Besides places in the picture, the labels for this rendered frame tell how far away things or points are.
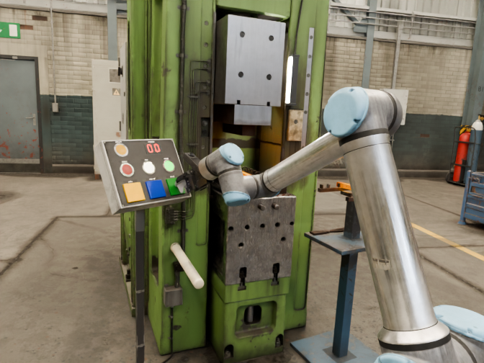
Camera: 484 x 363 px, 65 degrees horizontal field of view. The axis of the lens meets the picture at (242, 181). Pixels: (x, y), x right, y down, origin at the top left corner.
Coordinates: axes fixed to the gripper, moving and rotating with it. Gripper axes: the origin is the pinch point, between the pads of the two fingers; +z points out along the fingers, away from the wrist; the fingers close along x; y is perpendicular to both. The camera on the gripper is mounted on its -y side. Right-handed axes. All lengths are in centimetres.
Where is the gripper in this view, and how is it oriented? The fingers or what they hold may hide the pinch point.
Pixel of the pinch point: (177, 183)
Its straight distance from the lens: 162.0
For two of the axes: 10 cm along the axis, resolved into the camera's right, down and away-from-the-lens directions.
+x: 6.8, -1.0, 7.3
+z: -6.6, 3.6, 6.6
